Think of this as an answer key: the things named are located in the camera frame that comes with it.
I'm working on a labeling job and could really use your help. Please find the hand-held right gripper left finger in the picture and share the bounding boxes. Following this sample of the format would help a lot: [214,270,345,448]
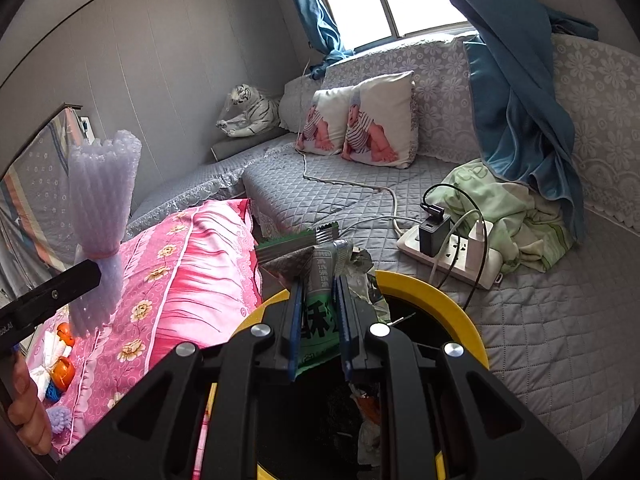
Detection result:
[55,280,306,480]

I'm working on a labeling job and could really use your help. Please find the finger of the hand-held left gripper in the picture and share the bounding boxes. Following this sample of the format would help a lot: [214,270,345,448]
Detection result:
[12,259,102,321]

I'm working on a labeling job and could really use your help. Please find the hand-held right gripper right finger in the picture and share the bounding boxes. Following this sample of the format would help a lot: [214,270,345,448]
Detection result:
[334,274,583,480]

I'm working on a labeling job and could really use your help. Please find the green snack packet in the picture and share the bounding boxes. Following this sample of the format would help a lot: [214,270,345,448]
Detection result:
[254,224,392,381]

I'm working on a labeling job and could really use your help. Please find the yellow rimmed black trash bin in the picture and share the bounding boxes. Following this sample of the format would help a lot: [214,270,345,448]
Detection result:
[232,270,491,480]

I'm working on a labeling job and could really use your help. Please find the white foam fruit net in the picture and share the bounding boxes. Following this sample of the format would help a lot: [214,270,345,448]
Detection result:
[66,129,142,338]

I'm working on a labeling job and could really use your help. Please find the person's left hand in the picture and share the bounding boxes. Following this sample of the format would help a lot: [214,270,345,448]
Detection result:
[6,352,55,457]

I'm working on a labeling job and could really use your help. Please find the white crumpled paper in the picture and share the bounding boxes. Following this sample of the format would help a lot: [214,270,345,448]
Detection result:
[29,330,63,386]

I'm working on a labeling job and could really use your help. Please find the lavender fuzzy ball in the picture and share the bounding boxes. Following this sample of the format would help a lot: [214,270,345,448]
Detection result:
[46,406,72,433]

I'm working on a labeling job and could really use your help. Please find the pink floral tablecloth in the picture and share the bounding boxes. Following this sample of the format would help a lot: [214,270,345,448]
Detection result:
[20,199,266,480]

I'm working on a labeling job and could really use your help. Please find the striped cloth covered cabinet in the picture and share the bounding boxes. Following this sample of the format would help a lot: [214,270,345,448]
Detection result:
[0,105,88,301]

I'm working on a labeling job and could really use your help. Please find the white power strip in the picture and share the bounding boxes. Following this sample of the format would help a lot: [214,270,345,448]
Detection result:
[396,222,505,291]

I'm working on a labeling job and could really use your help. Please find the black charger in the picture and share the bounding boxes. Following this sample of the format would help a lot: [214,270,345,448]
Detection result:
[419,217,453,258]

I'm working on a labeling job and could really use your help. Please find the grey flat cushion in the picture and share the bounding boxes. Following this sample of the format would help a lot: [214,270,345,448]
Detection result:
[210,127,291,163]

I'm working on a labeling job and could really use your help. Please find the light green cloth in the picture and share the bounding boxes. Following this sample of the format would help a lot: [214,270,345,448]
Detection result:
[442,159,576,276]

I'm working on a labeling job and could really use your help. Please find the baby print pillow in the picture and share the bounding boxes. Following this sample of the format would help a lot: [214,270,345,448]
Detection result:
[341,71,418,170]
[295,85,358,156]

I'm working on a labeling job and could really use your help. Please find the white plush tiger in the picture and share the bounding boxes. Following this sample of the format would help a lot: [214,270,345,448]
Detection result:
[216,83,282,139]

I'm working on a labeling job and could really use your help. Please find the long blue curtain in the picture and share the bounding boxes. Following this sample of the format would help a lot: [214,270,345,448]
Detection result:
[425,0,601,246]

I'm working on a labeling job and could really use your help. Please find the short blue curtain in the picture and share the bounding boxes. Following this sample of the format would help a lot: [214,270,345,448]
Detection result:
[274,0,356,81]

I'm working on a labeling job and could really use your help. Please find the white cable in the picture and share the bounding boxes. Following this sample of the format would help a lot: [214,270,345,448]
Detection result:
[300,60,416,236]

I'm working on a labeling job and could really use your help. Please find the black cable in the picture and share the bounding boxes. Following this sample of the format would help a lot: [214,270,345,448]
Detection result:
[422,182,493,311]

